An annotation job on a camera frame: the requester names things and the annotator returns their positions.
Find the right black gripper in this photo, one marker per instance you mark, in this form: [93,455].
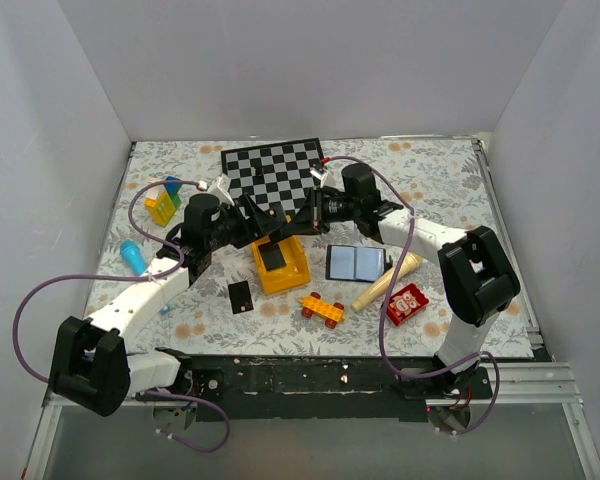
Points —
[303,221]

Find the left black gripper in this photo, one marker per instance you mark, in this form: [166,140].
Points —
[258,224]

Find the yellow plastic bin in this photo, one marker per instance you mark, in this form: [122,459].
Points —
[296,272]

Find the black leather card holder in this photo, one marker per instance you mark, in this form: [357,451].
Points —
[356,263]

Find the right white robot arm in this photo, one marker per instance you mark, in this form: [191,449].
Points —
[478,278]

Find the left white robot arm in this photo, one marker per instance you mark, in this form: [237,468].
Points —
[91,366]

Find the black card on table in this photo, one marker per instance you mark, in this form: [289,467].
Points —
[240,297]

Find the floral table mat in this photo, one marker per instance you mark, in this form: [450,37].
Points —
[441,178]

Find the black white chessboard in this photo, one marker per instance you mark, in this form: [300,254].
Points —
[273,173]

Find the orange toy car block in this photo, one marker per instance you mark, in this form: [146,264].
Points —
[332,314]

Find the colourful stacked toy blocks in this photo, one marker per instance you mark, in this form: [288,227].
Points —
[162,201]

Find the cream toy microphone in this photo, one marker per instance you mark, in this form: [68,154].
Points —
[380,286]

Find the red owl toy block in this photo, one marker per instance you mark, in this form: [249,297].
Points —
[406,303]

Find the blue toy microphone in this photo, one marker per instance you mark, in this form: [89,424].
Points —
[131,254]

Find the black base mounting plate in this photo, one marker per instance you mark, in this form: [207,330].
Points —
[294,388]

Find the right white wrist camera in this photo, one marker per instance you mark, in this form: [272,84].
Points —
[322,174]

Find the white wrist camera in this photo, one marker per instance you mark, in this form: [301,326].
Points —
[322,174]
[219,188]

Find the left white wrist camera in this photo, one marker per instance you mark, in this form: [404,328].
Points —
[219,188]

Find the aluminium frame rail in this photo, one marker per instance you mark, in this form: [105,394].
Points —
[101,397]

